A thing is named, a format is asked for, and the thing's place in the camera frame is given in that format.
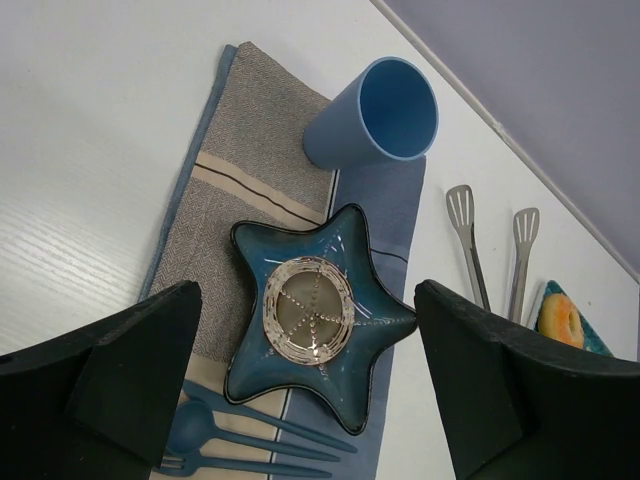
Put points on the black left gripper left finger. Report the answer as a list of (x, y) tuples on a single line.
[(98, 402)]

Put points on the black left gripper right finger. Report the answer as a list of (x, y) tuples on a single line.
[(515, 404)]

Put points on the stainless steel tongs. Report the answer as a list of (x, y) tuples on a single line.
[(461, 210)]

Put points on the blue plastic fork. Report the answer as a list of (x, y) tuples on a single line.
[(172, 466)]

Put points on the blue plastic spoon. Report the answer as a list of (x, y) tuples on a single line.
[(194, 425)]

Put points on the orange sugared donut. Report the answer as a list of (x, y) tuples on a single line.
[(560, 320)]

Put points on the teal floral tray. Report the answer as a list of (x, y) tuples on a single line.
[(592, 341)]

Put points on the blue star-shaped dish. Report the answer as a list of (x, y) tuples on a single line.
[(321, 317)]

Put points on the blue beige striped placemat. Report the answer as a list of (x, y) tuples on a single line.
[(246, 162)]

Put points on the light blue plastic cup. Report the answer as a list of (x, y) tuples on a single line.
[(388, 114)]

